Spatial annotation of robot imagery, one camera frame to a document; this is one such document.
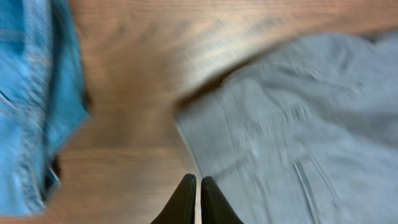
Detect folded blue jeans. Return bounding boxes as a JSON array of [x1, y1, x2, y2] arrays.
[[1, 0, 88, 217]]

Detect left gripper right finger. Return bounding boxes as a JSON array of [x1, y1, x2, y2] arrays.
[[201, 176, 243, 224]]

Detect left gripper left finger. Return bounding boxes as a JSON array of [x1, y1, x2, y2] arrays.
[[151, 174, 197, 224]]

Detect grey shorts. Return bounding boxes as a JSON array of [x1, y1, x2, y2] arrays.
[[176, 31, 397, 223]]

